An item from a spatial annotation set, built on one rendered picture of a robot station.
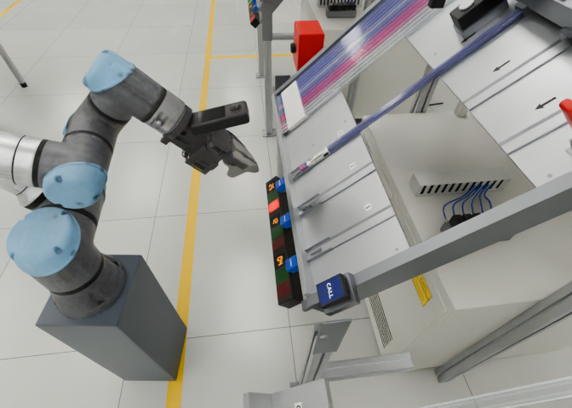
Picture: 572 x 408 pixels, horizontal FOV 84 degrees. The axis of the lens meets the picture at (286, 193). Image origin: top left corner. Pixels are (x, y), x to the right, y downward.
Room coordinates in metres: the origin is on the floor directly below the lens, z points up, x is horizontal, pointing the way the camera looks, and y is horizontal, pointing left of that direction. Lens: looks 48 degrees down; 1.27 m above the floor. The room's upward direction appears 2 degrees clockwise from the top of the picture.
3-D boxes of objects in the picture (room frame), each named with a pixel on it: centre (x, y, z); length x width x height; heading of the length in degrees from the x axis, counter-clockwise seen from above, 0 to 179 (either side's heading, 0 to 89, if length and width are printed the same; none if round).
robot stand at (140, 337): (0.32, 0.45, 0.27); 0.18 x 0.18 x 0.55; 1
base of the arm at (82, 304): (0.32, 0.45, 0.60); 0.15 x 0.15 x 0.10
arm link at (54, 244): (0.33, 0.45, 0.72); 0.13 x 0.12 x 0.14; 12
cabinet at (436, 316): (0.66, -0.63, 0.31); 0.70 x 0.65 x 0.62; 8
